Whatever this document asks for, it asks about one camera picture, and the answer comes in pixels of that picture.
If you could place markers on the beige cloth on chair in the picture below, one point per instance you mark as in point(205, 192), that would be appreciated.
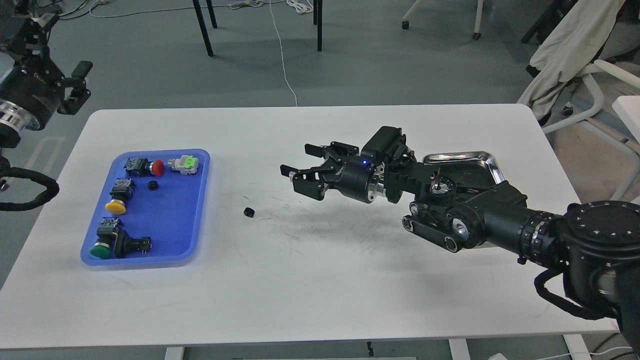
point(570, 47)

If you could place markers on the green grey industrial switch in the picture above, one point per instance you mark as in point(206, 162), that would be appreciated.
point(186, 165)

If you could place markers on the red push button switch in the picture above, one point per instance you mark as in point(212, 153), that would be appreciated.
point(142, 167)

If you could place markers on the blue plastic tray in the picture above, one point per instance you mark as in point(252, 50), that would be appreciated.
point(170, 215)

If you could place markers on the black table leg pair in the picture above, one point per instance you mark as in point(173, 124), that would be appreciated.
point(318, 22)

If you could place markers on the white chair base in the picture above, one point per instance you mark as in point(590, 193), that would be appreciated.
point(440, 13)

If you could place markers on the silver metal tray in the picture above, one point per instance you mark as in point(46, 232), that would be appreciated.
point(474, 168)

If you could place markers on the black industrial switch part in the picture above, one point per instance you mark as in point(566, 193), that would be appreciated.
point(125, 244)

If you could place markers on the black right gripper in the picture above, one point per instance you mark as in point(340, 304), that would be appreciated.
point(343, 169)

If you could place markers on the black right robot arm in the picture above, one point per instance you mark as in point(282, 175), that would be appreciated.
point(590, 254)

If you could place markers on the green push button switch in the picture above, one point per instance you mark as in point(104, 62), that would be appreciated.
point(107, 234)

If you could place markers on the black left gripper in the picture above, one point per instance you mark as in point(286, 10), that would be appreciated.
point(35, 88)

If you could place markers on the yellow push button switch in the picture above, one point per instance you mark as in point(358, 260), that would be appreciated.
point(121, 192)

